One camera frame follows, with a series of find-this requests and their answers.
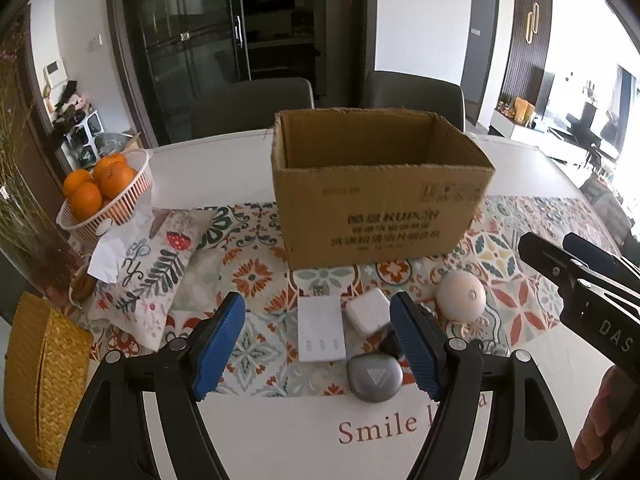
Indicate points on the white plastic fruit basket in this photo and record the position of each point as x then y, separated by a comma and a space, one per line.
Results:
127, 202

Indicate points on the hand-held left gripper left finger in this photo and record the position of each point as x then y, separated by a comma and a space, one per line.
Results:
220, 345

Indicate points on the cardboard box with plastic bag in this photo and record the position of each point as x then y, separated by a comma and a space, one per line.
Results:
115, 142

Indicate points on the brown round object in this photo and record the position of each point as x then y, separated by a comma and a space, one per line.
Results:
82, 285

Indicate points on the white egg-shaped device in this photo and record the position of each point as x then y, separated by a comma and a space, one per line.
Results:
460, 295

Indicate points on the grey earbud case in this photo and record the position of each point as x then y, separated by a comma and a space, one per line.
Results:
374, 377

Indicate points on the floral patterned table runner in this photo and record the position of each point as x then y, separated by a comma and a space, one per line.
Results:
260, 280

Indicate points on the white low cabinet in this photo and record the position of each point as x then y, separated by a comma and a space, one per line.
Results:
530, 135

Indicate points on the orange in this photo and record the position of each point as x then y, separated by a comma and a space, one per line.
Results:
117, 180
77, 181
85, 201
111, 161

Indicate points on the person's right hand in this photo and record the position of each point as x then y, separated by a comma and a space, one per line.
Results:
595, 415

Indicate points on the dark slatted wall panel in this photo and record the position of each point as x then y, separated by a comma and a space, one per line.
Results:
520, 60

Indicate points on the white shoe rack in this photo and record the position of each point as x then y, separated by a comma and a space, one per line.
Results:
82, 140

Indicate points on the brown cardboard box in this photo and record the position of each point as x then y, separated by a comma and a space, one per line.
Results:
380, 210

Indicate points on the yellow woven box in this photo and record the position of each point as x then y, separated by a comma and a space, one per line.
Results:
45, 375

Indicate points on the printed fabric tissue cover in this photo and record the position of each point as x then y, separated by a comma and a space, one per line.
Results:
160, 260

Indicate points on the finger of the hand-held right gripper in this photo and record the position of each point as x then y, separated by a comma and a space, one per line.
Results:
605, 260
545, 257

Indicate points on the white intercom panel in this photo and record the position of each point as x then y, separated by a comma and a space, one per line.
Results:
53, 73

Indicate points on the yellow ornament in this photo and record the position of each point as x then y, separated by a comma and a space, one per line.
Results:
525, 110

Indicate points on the white square charger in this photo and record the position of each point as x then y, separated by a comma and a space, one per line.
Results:
366, 312

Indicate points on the white tissue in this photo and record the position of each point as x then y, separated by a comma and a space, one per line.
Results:
107, 257

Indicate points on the dark interior door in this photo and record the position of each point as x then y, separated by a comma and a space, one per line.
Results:
479, 50

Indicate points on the white power socket adapter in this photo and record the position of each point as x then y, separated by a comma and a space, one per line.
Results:
321, 330

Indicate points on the clutter pile on rack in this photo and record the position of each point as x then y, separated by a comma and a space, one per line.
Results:
70, 102

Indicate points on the glass vase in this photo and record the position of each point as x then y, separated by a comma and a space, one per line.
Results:
30, 255

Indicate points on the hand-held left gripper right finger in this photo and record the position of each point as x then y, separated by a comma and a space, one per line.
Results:
415, 345

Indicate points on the dark sliding glass door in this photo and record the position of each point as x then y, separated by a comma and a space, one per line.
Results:
200, 50

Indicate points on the dark grey dining chair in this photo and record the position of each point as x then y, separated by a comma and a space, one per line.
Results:
415, 95
250, 110

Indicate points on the small black device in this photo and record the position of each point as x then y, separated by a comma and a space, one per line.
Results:
387, 346

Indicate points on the wall switch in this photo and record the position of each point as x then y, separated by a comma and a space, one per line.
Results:
94, 43

